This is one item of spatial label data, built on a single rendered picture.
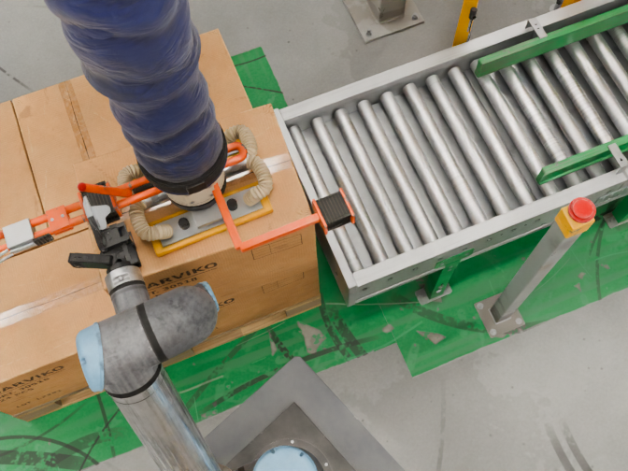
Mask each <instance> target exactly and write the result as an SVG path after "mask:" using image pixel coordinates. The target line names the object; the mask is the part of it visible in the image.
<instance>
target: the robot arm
mask: <svg viewBox="0 0 628 471"><path fill-rule="evenodd" d="M83 206H84V209H85V213H86V215H87V218H88V221H89V224H90V226H91V228H92V231H93V234H94V238H95V241H96V244H97V247H98V249H99V250H100V254H91V253H78V252H76V253H72V252H70V253H69V256H68V260H67V261H68V262H69V263H70V264H71V265H72V266H73V267H75V268H97V269H106V270H107V271H106V272H107V275H106V277H105V283H106V285H107V290H108V293H109V296H110V299H111V302H112V305H113V307H114V310H115V313H116V315H114V316H111V317H109V318H107V319H104V320H102V321H100V322H94V323H93V325H91V326H89V327H87V328H85V329H83V330H81V331H79V332H78V334H77V337H76V346H77V351H78V357H79V361H80V364H81V367H82V370H83V373H84V376H85V378H86V380H87V383H88V385H89V387H90V389H91V390H92V391H93V392H95V393H96V392H101V391H103V389H105V391H106V392H107V394H108V395H110V396H111V397H112V399H113V400H114V402H115V403H116V405H117V406H118V408H119V409H120V411H121V413H122V414H123V416H124V417H125V419H126V420H127V421H128V422H129V424H130V425H131V427H132V428H133V430H134V431H135V433H136V435H137V436H138V438H139V439H140V441H141V442H142V444H143V445H144V447H145V448H146V450H147V451H148V453H149V454H150V456H151V458H152V459H153V461H154V462H155V463H156V464H157V466H158V467H159V469H160V470H161V471H232V470H231V469H230V468H228V467H227V466H225V465H222V464H218V462H217V461H216V459H215V457H214V455H213V453H212V452H211V450H210V448H209V446H208V445H207V442H206V441H205V439H204V438H203V436H202V434H201V433H200V431H199V429H198V427H197V425H196V424H195V422H194V420H193V418H192V416H191V414H190V412H189V411H188V409H187V408H186V406H185V405H184V403H183V401H182V399H181V397H180V396H179V394H178V391H177V390H176V388H175V386H174V384H173V383H172V381H171V379H170V377H169V376H168V375H167V373H166V371H165V370H164V367H163V365H162V363H163V362H165V361H167V360H169V359H171V358H174V357H176V356H178V355H180V354H181V353H183V352H185V351H186V350H189V349H191V348H193V347H195V346H196V345H198V344H200V343H201V342H203V341H204V340H205V339H207V338H208V337H209V336H210V335H211V333H212V332H213V330H214V328H215V326H216V323H217V319H218V311H219V305H218V302H217V300H216V297H215V295H214V293H213V291H212V290H211V288H210V286H209V284H208V283H207V282H206V281H203V282H199V283H197V284H196V285H194V286H191V285H186V286H180V287H177V288H176V289H173V290H171V291H169V292H166V293H163V294H160V295H158V296H156V297H154V298H151V299H150V296H149V293H148V290H147V287H146V284H145V281H144V279H143V277H142V274H141V271H140V268H139V267H140V266H142V264H141V262H140V260H139V257H138V254H137V251H136V244H135V241H134V239H133V236H132V234H131V231H130V232H127V229H126V225H125V224H124V221H122V222H120V223H114V224H112V225H109V226H107V221H106V216H107V215H108V214H109V213H110V211H111V210H110V207H109V206H107V205H103V206H94V207H91V205H90V203H89V201H88V198H87V196H84V198H83ZM98 223H99V224H98ZM99 225H100V227H99ZM130 236H131V238H132V240H133V242H132V240H131V239H130ZM234 471H323V468H322V466H321V463H320V462H319V461H318V459H317V458H316V457H315V456H314V455H313V454H312V453H310V452H309V451H307V450H304V449H302V448H298V447H292V446H279V447H275V448H273V449H271V450H268V451H267V452H265V453H264V454H263V455H262V456H261V457H260V458H259V459H257V460H255V461H253V462H250V463H248V464H245V465H243V466H241V467H239V468H237V469H236V470H234Z"/></svg>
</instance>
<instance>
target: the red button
mask: <svg viewBox="0 0 628 471"><path fill-rule="evenodd" d="M595 213H596V208H595V205H594V203H593V202H592V201H591V200H589V199H587V198H585V197H578V198H575V199H573V200H572V201H571V202H570V204H569V206H568V214H569V216H570V217H571V219H573V220H574V221H576V222H579V223H586V222H589V221H591V220H592V219H593V218H594V216H595Z"/></svg>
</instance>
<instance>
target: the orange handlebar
mask: <svg viewBox="0 0 628 471"><path fill-rule="evenodd" d="M227 148H228V153H229V152H231V151H234V150H238V151H239V154H237V155H236V156H233V157H231V158H228V159H227V162H226V166H225V167H224V168H227V167H230V166H232V165H235V164H239V163H241V162H243V161H244V160H245V159H246V158H247V155H248V150H247V148H246V147H245V145H244V144H242V143H240V142H233V143H230V144H228V145H227ZM146 183H149V181H148V180H147V179H146V178H145V176H144V177H142V178H137V179H135V180H132V181H130V182H127V183H124V184H122V185H120V186H117V187H115V188H122V189H128V190H132V189H134V188H137V187H139V186H142V185H144V184H146ZM214 189H215V190H214V191H212V193H213V195H214V198H215V200H216V202H217V205H218V207H219V210H220V212H221V215H222V218H223V220H224V223H225V225H226V228H227V230H228V232H229V235H230V237H231V239H232V241H233V244H234V246H235V249H236V250H241V252H245V251H248V250H252V249H254V248H257V247H259V246H262V245H263V244H266V243H268V242H271V241H273V240H276V239H278V238H281V237H283V236H286V235H289V234H291V233H294V232H296V231H299V230H301V229H304V228H306V227H308V226H310V225H313V224H315V223H318V222H320V218H319V216H318V213H315V214H312V215H310V216H307V217H305V218H303V219H301V220H298V221H294V222H292V223H289V224H287V225H284V226H282V227H279V228H278V229H275V230H273V231H270V232H267V233H265V234H262V235H258V236H256V237H254V238H252V239H249V240H247V241H244V242H242V241H241V238H240V236H239V234H238V231H237V230H236V226H235V223H234V221H233V219H232V216H231V214H230V211H229V209H228V206H227V205H226V203H225V200H224V198H223V195H222V193H221V189H220V187H219V184H218V182H217V183H216V184H215V185H214ZM159 193H163V191H160V190H159V189H157V188H156V187H152V188H149V189H147V190H145V191H143V192H140V193H136V194H133V195H131V196H128V197H125V198H123V199H121V200H119V201H116V203H117V206H118V208H119V209H120V208H123V207H127V206H130V205H132V204H134V203H137V202H139V201H142V200H145V199H147V198H150V197H152V196H154V195H157V194H159ZM80 209H82V207H81V204H80V201H77V202H76V203H73V204H71V205H68V206H64V205H61V206H59V207H55V208H53V209H50V210H48V211H46V214H44V215H41V216H38V217H36V218H33V219H31V220H30V223H31V225H32V227H36V226H38V225H40V224H43V223H45V222H49V225H50V227H48V228H45V229H43V230H40V231H37V232H35V233H34V237H35V238H37V237H39V236H43V235H45V234H48V233H50V234H51V235H56V236H57V235H59V234H62V233H64V232H67V231H70V230H72V229H74V226H77V225H79V224H82V223H84V222H86V220H85V217H84V214H81V215H79V216H77V217H75V218H72V219H70V216H69V214H70V213H72V212H75V211H77V210H80ZM6 249H7V243H6V244H4V245H1V246H0V252H2V251H3V250H6ZM8 251H10V250H8Z"/></svg>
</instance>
